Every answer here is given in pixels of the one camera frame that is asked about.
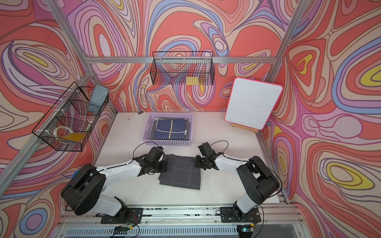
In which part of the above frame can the black wire basket left wall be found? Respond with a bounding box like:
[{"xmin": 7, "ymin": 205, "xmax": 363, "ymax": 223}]
[{"xmin": 32, "ymin": 82, "xmax": 109, "ymax": 152}]

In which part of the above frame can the yellow card in basket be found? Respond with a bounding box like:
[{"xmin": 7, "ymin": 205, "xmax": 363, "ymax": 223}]
[{"xmin": 61, "ymin": 133, "xmax": 86, "ymax": 143}]

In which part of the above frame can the black wire basket wall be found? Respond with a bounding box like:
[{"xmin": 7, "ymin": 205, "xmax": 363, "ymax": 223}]
[
  {"xmin": 32, "ymin": 82, "xmax": 109, "ymax": 152},
  {"xmin": 150, "ymin": 50, "xmax": 215, "ymax": 86}
]

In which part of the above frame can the grey sponge block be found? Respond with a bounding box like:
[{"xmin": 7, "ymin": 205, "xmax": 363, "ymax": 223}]
[{"xmin": 89, "ymin": 85, "xmax": 109, "ymax": 108}]

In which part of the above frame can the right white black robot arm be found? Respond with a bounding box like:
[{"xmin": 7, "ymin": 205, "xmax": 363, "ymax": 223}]
[{"xmin": 195, "ymin": 142, "xmax": 281, "ymax": 221}]

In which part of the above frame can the white tape roll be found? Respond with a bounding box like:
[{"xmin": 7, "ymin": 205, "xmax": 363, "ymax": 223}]
[{"xmin": 53, "ymin": 126, "xmax": 73, "ymax": 137}]

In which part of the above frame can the navy yellow-striped pillowcase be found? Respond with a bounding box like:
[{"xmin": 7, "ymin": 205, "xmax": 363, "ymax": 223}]
[{"xmin": 153, "ymin": 119, "xmax": 188, "ymax": 140}]

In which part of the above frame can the purple plastic basket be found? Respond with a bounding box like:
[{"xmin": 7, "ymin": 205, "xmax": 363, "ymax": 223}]
[{"xmin": 143, "ymin": 113, "xmax": 193, "ymax": 146}]

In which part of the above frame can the black wire basket back wall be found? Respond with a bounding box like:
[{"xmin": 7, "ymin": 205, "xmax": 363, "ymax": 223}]
[{"xmin": 150, "ymin": 50, "xmax": 215, "ymax": 86}]

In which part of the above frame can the pink-framed whiteboard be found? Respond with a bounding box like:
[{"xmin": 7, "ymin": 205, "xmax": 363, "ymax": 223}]
[{"xmin": 225, "ymin": 78, "xmax": 284, "ymax": 131}]

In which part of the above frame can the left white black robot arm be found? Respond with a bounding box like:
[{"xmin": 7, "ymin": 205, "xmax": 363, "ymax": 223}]
[{"xmin": 61, "ymin": 146, "xmax": 167, "ymax": 220}]

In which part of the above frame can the wooden whiteboard stand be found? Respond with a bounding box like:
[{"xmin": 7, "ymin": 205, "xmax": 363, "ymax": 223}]
[{"xmin": 231, "ymin": 123, "xmax": 259, "ymax": 133}]

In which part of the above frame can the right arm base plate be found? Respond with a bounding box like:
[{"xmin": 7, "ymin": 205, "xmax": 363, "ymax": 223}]
[{"xmin": 216, "ymin": 206, "xmax": 262, "ymax": 224}]

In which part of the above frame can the aluminium front rail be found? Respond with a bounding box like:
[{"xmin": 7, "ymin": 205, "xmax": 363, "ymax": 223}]
[{"xmin": 50, "ymin": 203, "xmax": 311, "ymax": 238}]

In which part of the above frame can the white remote control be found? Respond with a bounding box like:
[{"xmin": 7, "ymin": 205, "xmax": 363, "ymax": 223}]
[{"xmin": 127, "ymin": 110, "xmax": 146, "ymax": 123}]

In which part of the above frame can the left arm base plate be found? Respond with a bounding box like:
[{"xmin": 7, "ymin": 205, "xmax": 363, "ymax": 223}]
[{"xmin": 101, "ymin": 207, "xmax": 143, "ymax": 224}]

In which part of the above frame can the green circuit board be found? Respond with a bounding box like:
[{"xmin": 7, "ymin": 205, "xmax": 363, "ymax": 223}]
[{"xmin": 114, "ymin": 226, "xmax": 134, "ymax": 234}]

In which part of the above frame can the dark grey pillowcase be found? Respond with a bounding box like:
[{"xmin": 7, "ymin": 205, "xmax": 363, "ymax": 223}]
[{"xmin": 158, "ymin": 154, "xmax": 201, "ymax": 190}]

